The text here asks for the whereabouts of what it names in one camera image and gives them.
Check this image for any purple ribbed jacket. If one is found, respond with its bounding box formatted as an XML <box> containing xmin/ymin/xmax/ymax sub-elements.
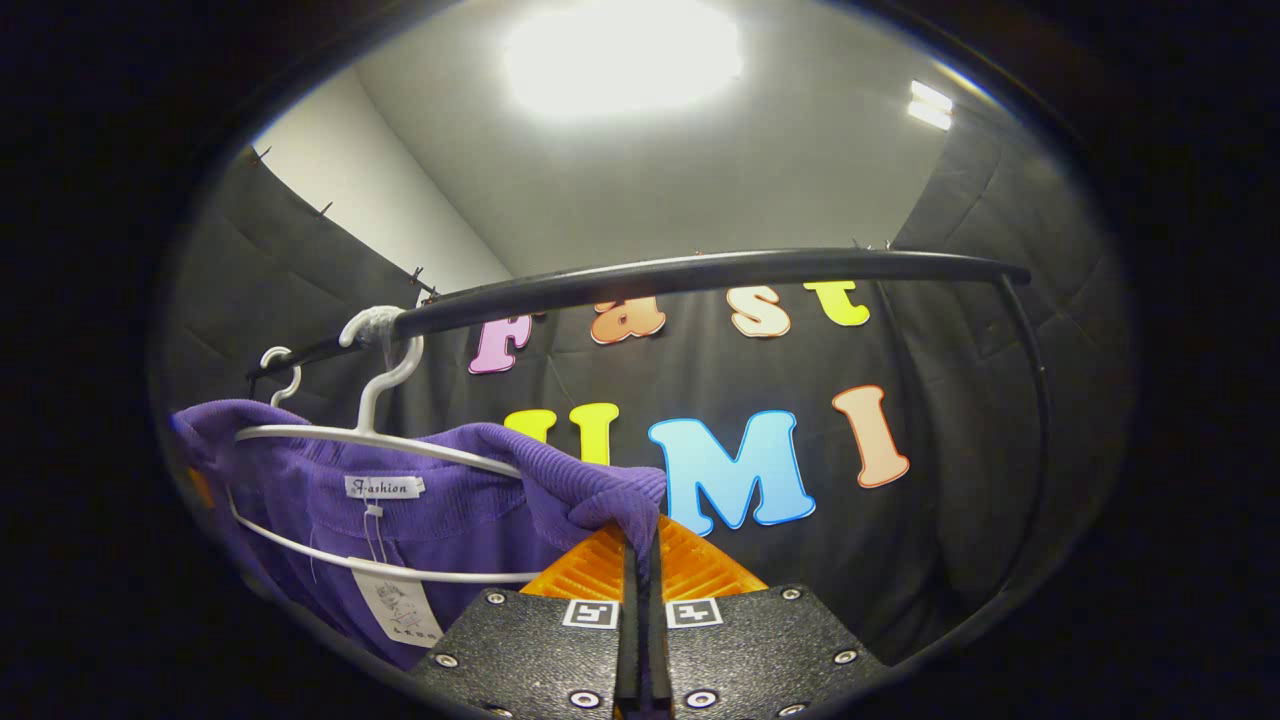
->
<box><xmin>170</xmin><ymin>398</ymin><xmax>669</xmax><ymax>673</ymax></box>

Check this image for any white clothes hanger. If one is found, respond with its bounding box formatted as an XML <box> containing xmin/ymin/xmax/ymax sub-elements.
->
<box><xmin>260</xmin><ymin>346</ymin><xmax>303</xmax><ymax>406</ymax></box>
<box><xmin>228</xmin><ymin>305</ymin><xmax>546</xmax><ymax>586</ymax></box>

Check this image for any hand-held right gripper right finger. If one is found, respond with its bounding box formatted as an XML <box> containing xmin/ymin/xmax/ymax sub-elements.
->
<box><xmin>645</xmin><ymin>515</ymin><xmax>891</xmax><ymax>720</ymax></box>

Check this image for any large ceiling light panel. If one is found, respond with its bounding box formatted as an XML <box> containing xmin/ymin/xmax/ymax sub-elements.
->
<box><xmin>505</xmin><ymin>0</ymin><xmax>746</xmax><ymax>121</ymax></box>

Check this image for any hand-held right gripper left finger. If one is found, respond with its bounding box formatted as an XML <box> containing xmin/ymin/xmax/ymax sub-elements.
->
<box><xmin>410</xmin><ymin>522</ymin><xmax>641</xmax><ymax>720</ymax></box>

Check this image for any black clothes rack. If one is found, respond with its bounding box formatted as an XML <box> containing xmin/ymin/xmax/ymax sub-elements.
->
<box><xmin>245</xmin><ymin>247</ymin><xmax>1053</xmax><ymax>601</ymax></box>

